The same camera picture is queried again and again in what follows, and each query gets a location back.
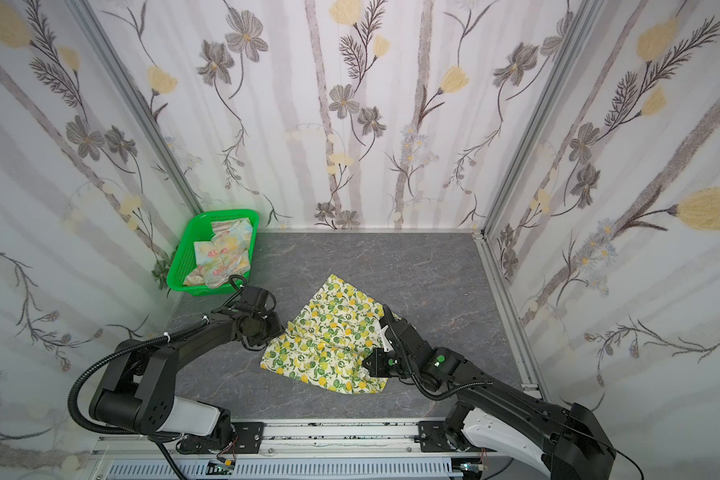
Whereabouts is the lemon print yellow skirt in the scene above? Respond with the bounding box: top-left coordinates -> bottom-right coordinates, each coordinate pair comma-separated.
260,274 -> 387,395

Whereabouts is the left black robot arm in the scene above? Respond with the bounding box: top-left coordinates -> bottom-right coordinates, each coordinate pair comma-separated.
67,285 -> 284,450

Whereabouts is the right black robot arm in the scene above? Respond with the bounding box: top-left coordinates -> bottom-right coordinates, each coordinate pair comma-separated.
363,305 -> 617,479

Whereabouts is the pastel floral folded skirt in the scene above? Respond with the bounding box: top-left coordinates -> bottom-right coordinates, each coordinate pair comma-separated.
183,217 -> 253,289

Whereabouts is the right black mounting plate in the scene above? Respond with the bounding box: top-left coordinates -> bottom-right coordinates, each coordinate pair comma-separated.
416,420 -> 457,453

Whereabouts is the black mounting plate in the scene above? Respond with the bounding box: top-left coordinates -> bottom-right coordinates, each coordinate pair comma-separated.
230,421 -> 266,455
416,420 -> 457,453

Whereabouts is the green plastic basket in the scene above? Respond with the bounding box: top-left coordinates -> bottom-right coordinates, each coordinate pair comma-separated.
166,209 -> 259,296

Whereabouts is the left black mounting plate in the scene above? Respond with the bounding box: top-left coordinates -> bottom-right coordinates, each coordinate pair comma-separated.
230,421 -> 266,455

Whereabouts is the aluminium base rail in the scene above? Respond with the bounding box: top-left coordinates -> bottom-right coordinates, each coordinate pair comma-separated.
95,416 -> 586,463

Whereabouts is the white slotted cable duct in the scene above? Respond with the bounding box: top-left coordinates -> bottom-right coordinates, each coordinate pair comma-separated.
104,458 -> 463,480

